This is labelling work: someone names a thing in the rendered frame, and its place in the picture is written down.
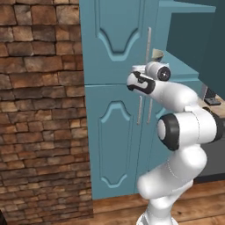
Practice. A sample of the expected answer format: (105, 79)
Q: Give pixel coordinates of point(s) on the beige bowl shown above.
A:
(157, 55)

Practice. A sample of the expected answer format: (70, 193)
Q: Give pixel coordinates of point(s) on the wide blue cabinet door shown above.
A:
(114, 140)

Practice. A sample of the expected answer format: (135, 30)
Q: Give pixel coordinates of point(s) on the dark teal open cabinet door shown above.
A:
(215, 47)

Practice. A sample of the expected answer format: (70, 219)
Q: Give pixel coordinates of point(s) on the black corner object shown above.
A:
(2, 219)

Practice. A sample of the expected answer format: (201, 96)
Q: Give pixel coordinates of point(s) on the narrow blue cabinet door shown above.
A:
(152, 146)

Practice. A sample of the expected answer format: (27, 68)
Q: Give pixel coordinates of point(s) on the open blue cabinet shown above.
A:
(181, 38)

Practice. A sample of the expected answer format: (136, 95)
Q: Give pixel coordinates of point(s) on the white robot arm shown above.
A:
(181, 129)

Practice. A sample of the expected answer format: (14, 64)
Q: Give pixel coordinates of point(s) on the grey appliance front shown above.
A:
(215, 159)

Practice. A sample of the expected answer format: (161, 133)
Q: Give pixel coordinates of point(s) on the tall blue cabinet door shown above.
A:
(117, 35)

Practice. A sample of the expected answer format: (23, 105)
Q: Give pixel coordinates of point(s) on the black countertop object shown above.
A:
(211, 98)

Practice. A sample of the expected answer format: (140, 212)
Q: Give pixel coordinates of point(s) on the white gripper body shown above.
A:
(137, 68)

